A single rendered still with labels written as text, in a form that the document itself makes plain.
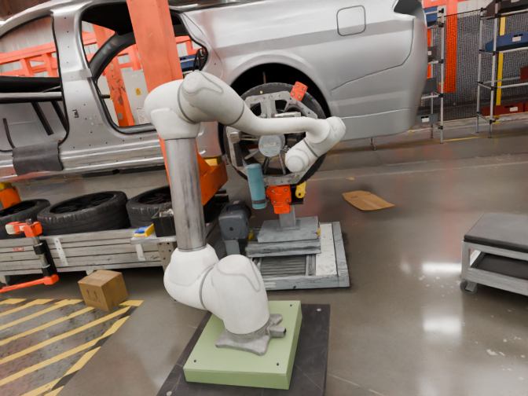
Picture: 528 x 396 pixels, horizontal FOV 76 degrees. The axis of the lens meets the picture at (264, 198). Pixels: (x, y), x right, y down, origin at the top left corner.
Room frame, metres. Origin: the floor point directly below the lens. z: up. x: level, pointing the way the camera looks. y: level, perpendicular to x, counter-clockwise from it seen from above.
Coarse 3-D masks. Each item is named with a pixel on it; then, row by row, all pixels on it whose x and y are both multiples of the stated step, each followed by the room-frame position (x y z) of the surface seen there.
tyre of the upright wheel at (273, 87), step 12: (264, 84) 2.08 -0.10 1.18; (276, 84) 2.06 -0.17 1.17; (288, 84) 2.06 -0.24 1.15; (240, 96) 2.11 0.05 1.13; (312, 96) 2.22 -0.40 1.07; (312, 108) 2.02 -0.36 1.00; (228, 144) 2.13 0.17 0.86; (228, 156) 2.13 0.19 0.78; (324, 156) 2.02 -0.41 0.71; (312, 168) 2.03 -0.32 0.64; (300, 180) 2.05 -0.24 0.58
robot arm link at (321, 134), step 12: (240, 120) 1.08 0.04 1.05; (252, 120) 1.13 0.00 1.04; (264, 120) 1.20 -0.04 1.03; (276, 120) 1.22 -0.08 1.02; (288, 120) 1.25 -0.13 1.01; (300, 120) 1.27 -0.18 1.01; (312, 120) 1.30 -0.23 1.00; (324, 120) 1.37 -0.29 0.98; (336, 120) 1.37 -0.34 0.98; (252, 132) 1.17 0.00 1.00; (264, 132) 1.19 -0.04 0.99; (276, 132) 1.22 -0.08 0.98; (288, 132) 1.25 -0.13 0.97; (312, 132) 1.31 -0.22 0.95; (324, 132) 1.33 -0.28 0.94; (336, 132) 1.35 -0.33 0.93; (312, 144) 1.37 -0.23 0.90; (324, 144) 1.35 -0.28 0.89
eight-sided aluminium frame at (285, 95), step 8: (256, 96) 2.00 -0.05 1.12; (264, 96) 1.99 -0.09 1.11; (272, 96) 1.98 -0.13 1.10; (280, 96) 1.97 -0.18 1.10; (288, 96) 1.96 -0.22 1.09; (248, 104) 2.01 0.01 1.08; (312, 112) 1.94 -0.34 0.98; (232, 144) 2.04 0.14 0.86; (232, 152) 2.04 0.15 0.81; (232, 160) 2.04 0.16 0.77; (288, 176) 2.02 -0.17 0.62; (296, 176) 1.96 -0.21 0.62; (264, 184) 2.00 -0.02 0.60; (272, 184) 2.00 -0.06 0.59; (280, 184) 1.99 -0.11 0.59
